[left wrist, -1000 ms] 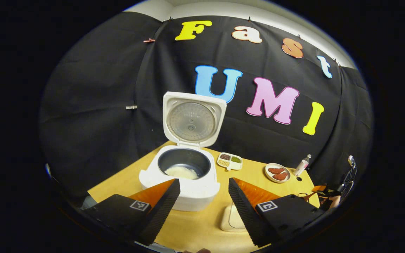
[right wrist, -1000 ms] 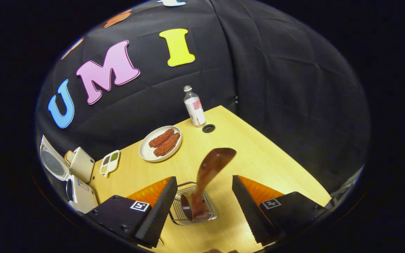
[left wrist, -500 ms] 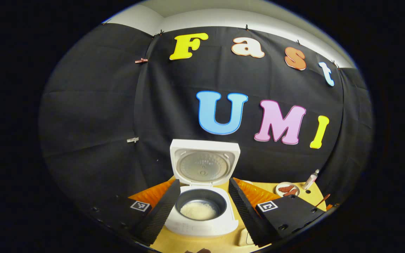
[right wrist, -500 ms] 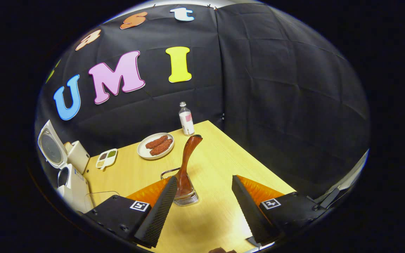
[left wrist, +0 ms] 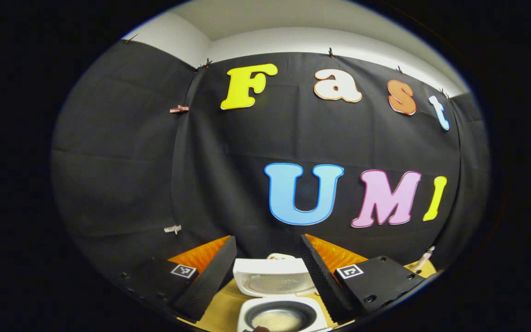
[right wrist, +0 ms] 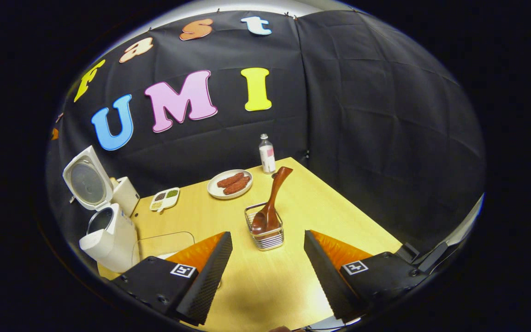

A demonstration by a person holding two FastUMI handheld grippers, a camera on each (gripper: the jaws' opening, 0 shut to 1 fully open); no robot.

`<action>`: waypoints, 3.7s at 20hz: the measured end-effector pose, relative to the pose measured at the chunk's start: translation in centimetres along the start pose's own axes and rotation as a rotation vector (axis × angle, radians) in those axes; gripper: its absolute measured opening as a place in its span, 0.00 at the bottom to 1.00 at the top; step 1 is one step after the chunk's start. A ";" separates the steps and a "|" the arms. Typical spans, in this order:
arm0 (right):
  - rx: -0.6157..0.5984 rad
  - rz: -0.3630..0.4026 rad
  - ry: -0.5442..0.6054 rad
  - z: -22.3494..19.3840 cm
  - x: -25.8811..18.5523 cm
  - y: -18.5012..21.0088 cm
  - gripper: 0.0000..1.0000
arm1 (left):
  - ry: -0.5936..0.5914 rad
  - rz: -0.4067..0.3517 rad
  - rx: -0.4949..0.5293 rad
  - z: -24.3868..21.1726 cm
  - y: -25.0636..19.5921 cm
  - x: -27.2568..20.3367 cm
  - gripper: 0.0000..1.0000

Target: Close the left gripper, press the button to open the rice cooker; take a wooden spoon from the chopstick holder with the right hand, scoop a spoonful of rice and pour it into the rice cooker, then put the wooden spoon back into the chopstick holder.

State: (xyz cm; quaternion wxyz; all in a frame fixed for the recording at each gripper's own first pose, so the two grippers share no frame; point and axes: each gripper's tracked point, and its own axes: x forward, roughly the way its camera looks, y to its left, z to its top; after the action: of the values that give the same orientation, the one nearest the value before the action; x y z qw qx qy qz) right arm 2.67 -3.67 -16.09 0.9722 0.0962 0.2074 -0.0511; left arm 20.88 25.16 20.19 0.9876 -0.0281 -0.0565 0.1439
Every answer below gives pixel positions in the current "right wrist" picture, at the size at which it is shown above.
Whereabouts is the brown wooden spoon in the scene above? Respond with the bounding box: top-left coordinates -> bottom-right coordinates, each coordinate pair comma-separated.
251,166 -> 294,234

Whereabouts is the red-brown sausage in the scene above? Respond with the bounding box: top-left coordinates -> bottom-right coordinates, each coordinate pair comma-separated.
217,172 -> 245,188
223,176 -> 251,195

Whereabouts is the white divided grain dish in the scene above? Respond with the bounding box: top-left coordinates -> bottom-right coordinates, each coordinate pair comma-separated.
149,187 -> 181,213

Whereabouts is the black backdrop cloth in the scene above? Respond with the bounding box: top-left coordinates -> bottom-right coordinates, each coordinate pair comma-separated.
47,9 -> 486,254

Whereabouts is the metal wire chopstick holder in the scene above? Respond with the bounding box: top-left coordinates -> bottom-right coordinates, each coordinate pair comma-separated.
244,202 -> 285,251

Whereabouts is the white rice cooker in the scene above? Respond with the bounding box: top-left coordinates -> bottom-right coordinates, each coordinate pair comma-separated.
62,146 -> 139,273

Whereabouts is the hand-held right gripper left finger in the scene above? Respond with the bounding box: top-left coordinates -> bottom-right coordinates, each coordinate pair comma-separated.
111,231 -> 233,326

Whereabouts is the clear container of rice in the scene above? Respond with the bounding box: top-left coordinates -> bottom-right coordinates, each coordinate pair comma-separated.
131,231 -> 196,267

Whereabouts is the white round plate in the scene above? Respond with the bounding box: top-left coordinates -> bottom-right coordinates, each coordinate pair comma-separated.
207,169 -> 253,200

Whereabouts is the clear bottle with pink label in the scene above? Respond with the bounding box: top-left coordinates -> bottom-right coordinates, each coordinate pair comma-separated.
259,134 -> 277,174

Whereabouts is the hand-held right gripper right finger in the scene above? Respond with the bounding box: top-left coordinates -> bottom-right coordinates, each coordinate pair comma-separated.
303,230 -> 427,323

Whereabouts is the white toaster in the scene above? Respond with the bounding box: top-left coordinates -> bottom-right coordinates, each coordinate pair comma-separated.
110,177 -> 141,217

